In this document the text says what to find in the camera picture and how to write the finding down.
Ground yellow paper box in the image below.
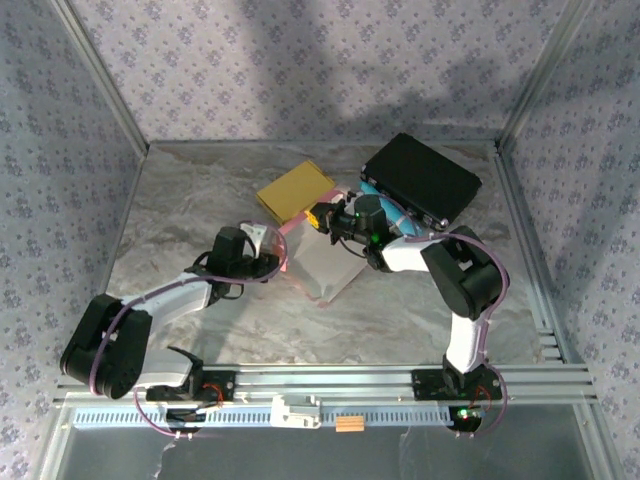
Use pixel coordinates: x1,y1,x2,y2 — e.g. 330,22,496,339
255,159,337,226

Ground pink paper box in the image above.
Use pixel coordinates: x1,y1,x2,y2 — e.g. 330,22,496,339
272,182,369,307

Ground light blue tube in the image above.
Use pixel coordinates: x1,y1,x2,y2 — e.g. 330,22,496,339
358,180,426,236

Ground black hard case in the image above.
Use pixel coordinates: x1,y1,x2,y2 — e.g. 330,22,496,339
360,131,484,232

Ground white connector block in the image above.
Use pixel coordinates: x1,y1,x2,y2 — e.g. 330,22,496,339
269,393,322,430

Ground grey metal bottom panel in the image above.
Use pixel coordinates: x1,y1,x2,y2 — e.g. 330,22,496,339
39,399,626,480

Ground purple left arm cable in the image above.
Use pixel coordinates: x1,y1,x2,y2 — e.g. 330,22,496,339
87,219,290,441

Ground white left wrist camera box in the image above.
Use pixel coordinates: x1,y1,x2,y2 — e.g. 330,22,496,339
239,223,269,246

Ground aluminium back rail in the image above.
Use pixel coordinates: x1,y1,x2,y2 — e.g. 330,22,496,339
147,139,501,150

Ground aluminium left side rail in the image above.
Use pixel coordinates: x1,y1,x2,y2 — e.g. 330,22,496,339
64,144,151,369

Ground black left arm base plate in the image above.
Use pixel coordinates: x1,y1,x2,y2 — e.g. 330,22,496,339
144,369,237,404

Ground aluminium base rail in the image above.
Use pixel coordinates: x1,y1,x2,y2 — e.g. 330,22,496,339
55,363,599,405

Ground aluminium right side rail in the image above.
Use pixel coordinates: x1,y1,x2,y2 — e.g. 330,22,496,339
492,144,587,369

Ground light blue slotted cable duct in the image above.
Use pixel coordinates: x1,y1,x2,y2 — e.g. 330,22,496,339
72,403,454,429

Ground black round cable mount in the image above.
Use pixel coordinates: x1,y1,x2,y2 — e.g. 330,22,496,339
164,407,206,435
447,405,485,435

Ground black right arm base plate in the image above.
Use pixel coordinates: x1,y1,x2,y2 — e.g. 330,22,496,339
410,368,503,401

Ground aluminium left corner post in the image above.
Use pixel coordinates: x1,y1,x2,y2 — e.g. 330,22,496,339
47,0,151,151

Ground aluminium corner post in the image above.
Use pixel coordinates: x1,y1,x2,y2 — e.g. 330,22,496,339
47,0,151,151
497,0,596,151

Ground aluminium right corner post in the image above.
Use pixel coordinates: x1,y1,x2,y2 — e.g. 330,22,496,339
497,0,596,151

